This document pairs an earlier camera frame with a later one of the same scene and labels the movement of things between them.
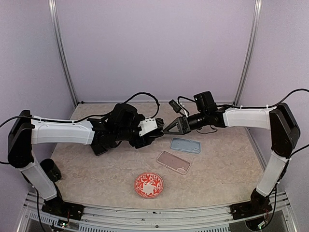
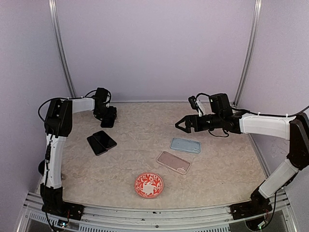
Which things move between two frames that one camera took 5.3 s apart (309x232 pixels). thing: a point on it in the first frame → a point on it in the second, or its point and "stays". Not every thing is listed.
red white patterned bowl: [148, 185] stays
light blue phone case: [185, 145] stays
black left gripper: [142, 142] → [113, 113]
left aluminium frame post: [56, 26] stays
